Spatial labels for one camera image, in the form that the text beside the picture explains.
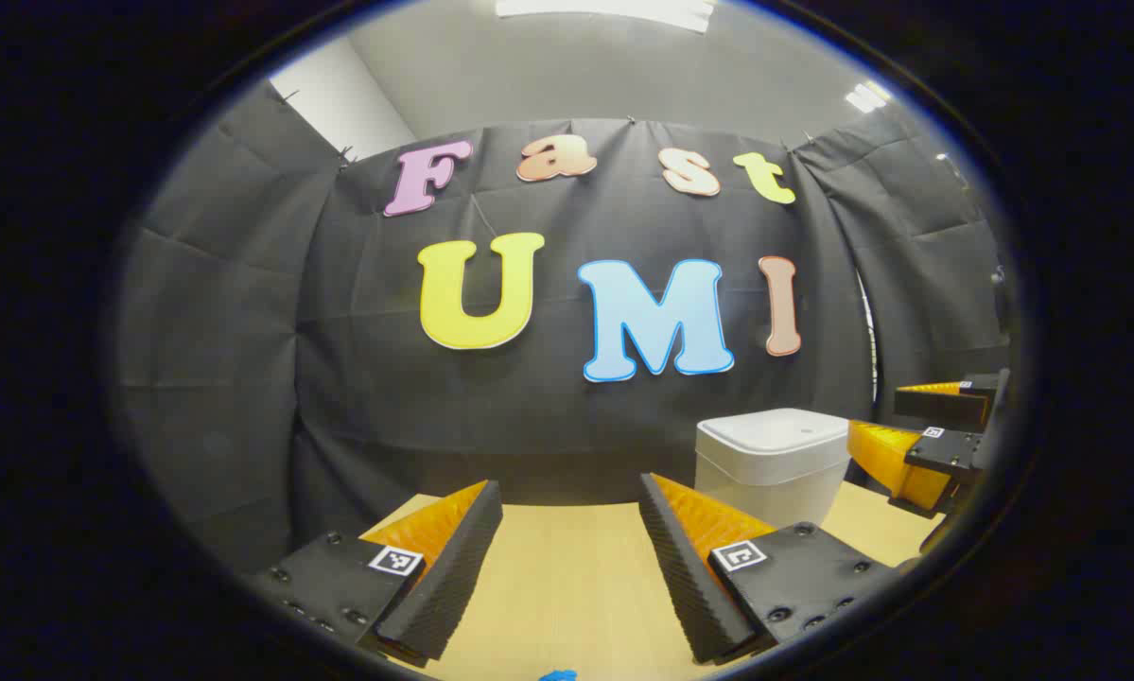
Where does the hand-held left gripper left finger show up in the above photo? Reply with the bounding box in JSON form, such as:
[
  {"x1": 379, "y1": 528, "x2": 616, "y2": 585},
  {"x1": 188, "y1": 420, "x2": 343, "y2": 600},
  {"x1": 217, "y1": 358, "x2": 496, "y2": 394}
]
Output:
[{"x1": 245, "y1": 480, "x2": 504, "y2": 669}]

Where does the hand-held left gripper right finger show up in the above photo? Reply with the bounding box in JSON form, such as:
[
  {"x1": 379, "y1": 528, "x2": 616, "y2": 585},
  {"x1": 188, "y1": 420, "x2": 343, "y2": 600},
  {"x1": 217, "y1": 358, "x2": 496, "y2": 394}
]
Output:
[{"x1": 637, "y1": 473, "x2": 908, "y2": 665}]

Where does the white desktop garbage bin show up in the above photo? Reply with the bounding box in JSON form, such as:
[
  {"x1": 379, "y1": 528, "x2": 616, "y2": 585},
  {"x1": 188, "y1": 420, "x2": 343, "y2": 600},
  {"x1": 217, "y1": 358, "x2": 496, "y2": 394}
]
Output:
[{"x1": 695, "y1": 408, "x2": 852, "y2": 531}]

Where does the wooden desktop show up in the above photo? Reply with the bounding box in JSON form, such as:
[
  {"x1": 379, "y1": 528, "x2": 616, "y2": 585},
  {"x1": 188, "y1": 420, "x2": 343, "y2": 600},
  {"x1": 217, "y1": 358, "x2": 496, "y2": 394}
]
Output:
[{"x1": 358, "y1": 480, "x2": 946, "y2": 681}]

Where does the black backdrop cloth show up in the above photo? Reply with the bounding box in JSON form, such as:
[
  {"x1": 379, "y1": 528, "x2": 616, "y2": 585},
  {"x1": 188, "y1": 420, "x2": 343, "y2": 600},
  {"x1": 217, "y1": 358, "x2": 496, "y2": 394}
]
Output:
[{"x1": 117, "y1": 80, "x2": 1012, "y2": 573}]

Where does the ceiling light panel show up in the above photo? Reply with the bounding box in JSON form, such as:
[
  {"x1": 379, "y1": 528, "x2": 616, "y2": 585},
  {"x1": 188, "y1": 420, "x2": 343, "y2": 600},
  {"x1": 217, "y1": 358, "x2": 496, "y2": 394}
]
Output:
[
  {"x1": 846, "y1": 80, "x2": 894, "y2": 114},
  {"x1": 494, "y1": 0, "x2": 719, "y2": 34}
]

